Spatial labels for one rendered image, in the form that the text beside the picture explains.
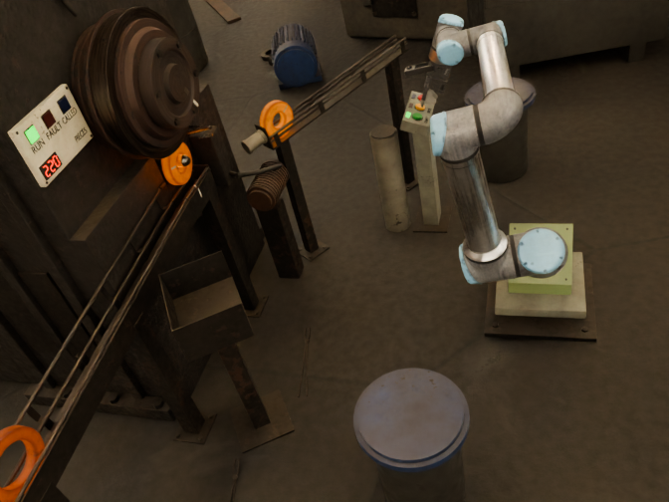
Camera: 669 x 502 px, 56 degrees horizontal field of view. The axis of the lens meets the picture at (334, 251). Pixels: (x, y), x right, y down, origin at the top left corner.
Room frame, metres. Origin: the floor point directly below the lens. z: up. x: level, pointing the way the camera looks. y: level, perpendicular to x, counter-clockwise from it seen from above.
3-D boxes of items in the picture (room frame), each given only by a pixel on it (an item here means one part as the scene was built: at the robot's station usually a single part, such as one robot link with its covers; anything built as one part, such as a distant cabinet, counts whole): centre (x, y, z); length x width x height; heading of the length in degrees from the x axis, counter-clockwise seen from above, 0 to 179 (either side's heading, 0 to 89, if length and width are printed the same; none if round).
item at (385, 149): (2.33, -0.33, 0.26); 0.12 x 0.12 x 0.52
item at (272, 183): (2.22, 0.20, 0.27); 0.22 x 0.13 x 0.53; 156
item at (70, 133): (1.71, 0.69, 1.15); 0.26 x 0.02 x 0.18; 156
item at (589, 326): (1.65, -0.74, 0.04); 0.40 x 0.40 x 0.08; 67
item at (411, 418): (1.01, -0.09, 0.22); 0.32 x 0.32 x 0.43
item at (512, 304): (1.65, -0.74, 0.10); 0.32 x 0.32 x 0.04; 67
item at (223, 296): (1.40, 0.41, 0.36); 0.26 x 0.20 x 0.72; 11
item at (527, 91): (2.56, -0.92, 0.22); 0.32 x 0.32 x 0.43
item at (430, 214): (2.30, -0.49, 0.31); 0.24 x 0.16 x 0.62; 156
